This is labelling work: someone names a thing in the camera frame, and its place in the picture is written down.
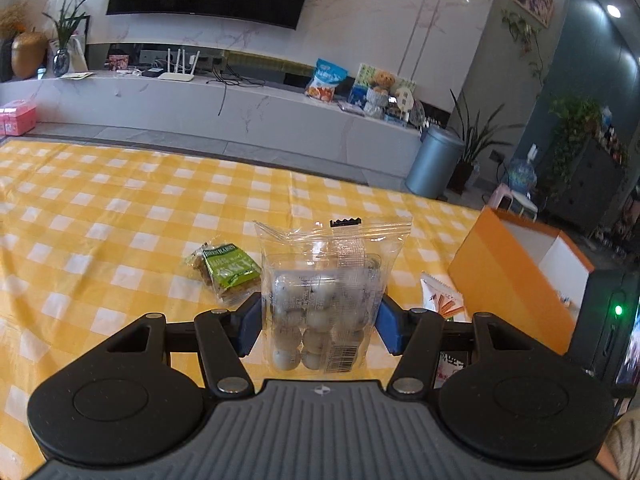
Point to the yellow checkered tablecloth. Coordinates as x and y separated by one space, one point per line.
94 237

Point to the white orange snack packet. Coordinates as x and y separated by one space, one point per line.
442 299

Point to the black device with green light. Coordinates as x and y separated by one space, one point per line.
605 342

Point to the brown round vase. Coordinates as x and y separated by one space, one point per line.
28 52

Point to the pink box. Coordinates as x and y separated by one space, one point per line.
18 117

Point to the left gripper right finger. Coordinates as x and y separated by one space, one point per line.
415 335

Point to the orange storage box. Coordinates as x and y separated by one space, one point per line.
529 274

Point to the green nut snack packet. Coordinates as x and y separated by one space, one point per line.
226 270

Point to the white wifi router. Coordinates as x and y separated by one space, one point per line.
178 67

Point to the small plant in glass vase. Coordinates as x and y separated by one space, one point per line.
70 15

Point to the clear bag of white balls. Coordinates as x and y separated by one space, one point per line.
322 287

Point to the blue chips bag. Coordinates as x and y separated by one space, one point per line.
326 78

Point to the white round stool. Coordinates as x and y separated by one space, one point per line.
522 206

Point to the tall leafy potted plant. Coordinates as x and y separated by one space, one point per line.
477 135

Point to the grey blue trash bin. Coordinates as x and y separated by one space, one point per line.
434 165

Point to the green white poster card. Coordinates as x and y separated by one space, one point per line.
401 101

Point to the blue water jug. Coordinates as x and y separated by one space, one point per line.
520 175

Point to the dark cabinet with plants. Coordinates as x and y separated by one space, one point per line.
587 163

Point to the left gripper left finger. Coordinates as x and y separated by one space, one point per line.
224 337

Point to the white marble tv console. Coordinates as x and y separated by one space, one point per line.
261 116

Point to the teddy bear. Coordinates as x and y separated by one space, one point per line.
378 93

